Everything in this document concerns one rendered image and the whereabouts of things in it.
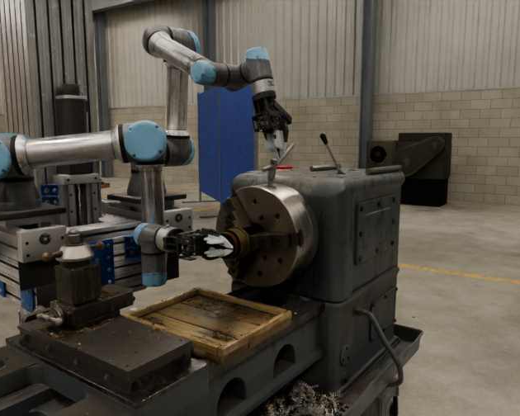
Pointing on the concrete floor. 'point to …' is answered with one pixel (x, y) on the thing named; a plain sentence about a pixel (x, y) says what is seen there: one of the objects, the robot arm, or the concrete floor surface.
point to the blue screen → (224, 140)
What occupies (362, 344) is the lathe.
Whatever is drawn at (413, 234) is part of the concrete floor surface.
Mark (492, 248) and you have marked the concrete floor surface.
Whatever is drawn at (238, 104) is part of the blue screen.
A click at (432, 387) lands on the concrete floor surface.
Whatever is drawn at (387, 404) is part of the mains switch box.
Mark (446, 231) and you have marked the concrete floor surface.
